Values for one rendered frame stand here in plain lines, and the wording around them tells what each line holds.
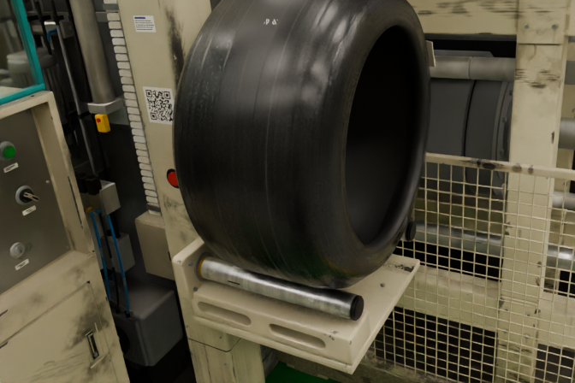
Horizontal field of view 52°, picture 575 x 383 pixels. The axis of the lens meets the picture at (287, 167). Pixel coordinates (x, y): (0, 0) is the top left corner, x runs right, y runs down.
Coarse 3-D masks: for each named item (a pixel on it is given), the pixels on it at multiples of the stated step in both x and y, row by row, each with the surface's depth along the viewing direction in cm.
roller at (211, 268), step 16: (208, 256) 119; (208, 272) 116; (224, 272) 114; (240, 272) 113; (240, 288) 114; (256, 288) 111; (272, 288) 109; (288, 288) 107; (304, 288) 106; (304, 304) 106; (320, 304) 104; (336, 304) 102; (352, 304) 101
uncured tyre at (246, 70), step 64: (256, 0) 91; (320, 0) 86; (384, 0) 93; (192, 64) 90; (256, 64) 84; (320, 64) 82; (384, 64) 125; (192, 128) 88; (256, 128) 83; (320, 128) 81; (384, 128) 130; (192, 192) 92; (256, 192) 85; (320, 192) 83; (384, 192) 127; (256, 256) 94; (320, 256) 89; (384, 256) 108
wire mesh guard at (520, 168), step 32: (448, 160) 133; (480, 160) 130; (448, 192) 138; (448, 288) 148; (512, 288) 139; (544, 288) 135; (544, 320) 138; (384, 352) 168; (416, 352) 162; (448, 352) 157; (480, 352) 151; (512, 352) 146
